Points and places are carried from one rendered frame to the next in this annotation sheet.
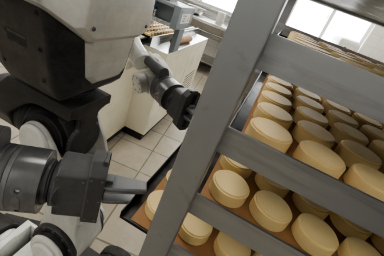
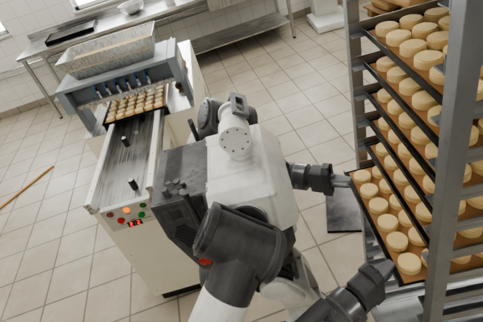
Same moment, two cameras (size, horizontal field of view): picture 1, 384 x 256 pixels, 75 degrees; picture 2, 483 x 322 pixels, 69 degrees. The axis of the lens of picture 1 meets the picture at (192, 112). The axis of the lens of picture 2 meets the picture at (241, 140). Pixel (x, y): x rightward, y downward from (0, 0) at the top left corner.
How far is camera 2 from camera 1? 0.62 m
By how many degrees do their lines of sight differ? 11
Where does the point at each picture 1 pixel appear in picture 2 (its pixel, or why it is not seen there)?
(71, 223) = not seen: hidden behind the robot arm
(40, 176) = (360, 304)
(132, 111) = not seen: hidden behind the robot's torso
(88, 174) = (376, 283)
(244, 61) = (453, 214)
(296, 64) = (465, 194)
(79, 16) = (295, 215)
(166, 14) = (159, 70)
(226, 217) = (461, 251)
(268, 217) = (474, 233)
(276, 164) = (474, 222)
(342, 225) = not seen: outside the picture
